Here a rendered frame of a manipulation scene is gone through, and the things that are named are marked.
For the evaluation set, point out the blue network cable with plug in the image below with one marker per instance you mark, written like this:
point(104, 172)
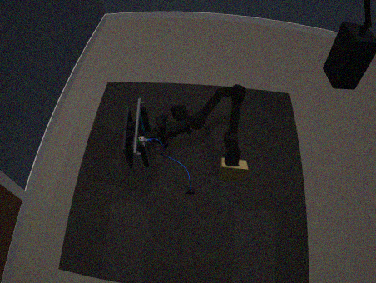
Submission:
point(142, 139)

